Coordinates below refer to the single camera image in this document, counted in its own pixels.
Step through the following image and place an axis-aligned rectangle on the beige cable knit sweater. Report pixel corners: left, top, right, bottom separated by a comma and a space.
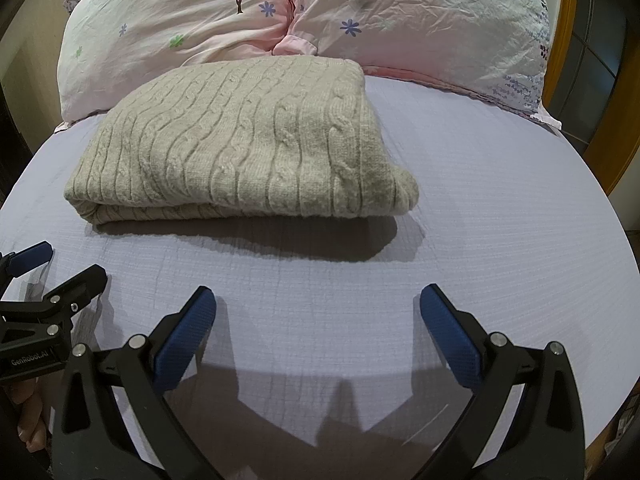
64, 56, 420, 226

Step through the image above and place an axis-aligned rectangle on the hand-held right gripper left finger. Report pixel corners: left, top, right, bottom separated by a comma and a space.
52, 285, 221, 480

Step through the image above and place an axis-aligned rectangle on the lavender bed sheet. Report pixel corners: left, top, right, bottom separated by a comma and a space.
0, 66, 633, 480

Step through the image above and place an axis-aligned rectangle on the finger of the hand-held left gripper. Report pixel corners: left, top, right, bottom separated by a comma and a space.
0, 264, 109, 341
0, 241, 55, 292

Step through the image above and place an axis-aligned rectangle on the wooden bed headboard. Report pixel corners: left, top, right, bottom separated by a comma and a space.
542, 0, 640, 197

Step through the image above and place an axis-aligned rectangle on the pink flower print pillow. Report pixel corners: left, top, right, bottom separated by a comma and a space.
272, 0, 562, 128

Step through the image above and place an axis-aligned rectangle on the person's left hand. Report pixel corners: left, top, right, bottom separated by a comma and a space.
14, 374, 54, 447

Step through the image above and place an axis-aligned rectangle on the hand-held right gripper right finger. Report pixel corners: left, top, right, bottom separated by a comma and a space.
419, 283, 587, 480

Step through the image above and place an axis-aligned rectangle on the pink tree print pillow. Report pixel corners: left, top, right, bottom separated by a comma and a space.
56, 0, 301, 125

